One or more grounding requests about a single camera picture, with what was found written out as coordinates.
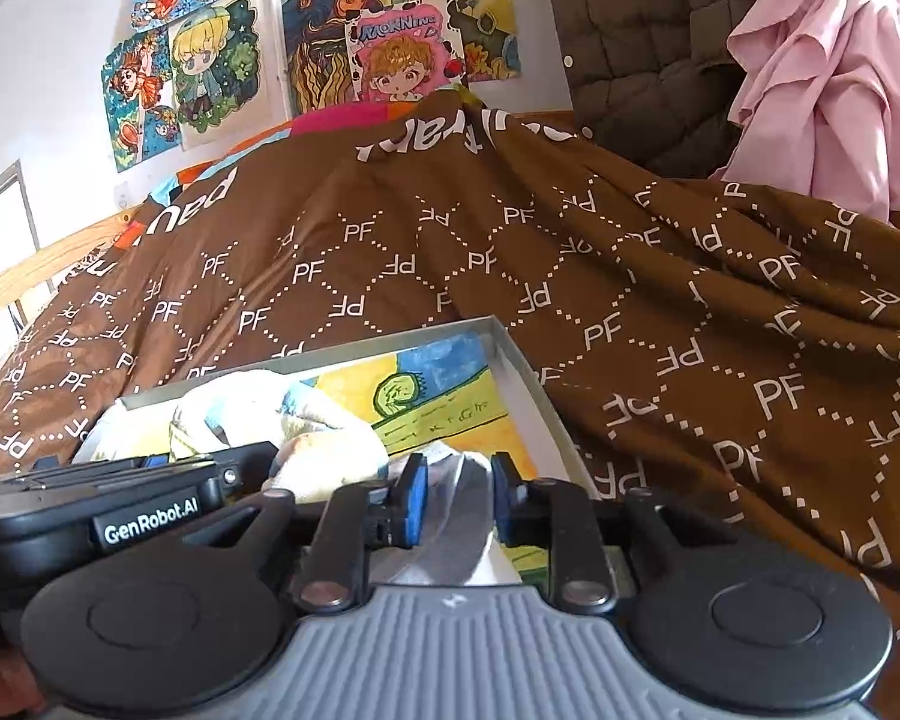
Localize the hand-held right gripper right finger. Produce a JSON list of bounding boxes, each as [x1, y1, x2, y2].
[[490, 451, 713, 612]]

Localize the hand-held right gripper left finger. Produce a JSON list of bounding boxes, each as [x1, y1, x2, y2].
[[184, 454, 430, 612]]

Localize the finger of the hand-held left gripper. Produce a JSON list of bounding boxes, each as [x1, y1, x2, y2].
[[217, 442, 282, 502]]

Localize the grey cloth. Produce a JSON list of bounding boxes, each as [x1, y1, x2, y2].
[[379, 450, 522, 587]]

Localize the white muslin towel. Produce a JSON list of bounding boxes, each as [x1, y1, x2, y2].
[[166, 369, 391, 503]]

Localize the grey tray with painted picture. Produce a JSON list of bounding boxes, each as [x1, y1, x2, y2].
[[71, 315, 597, 590]]

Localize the brown orange printed blanket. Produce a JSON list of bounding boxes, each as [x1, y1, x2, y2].
[[0, 86, 900, 646]]

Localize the brown quilted jacket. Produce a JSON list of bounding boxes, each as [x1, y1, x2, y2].
[[532, 0, 751, 181]]

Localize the pink clothes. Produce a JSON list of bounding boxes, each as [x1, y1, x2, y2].
[[709, 0, 900, 222]]

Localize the group of colourful wall drawings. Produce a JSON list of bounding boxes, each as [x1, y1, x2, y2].
[[101, 0, 522, 173]]

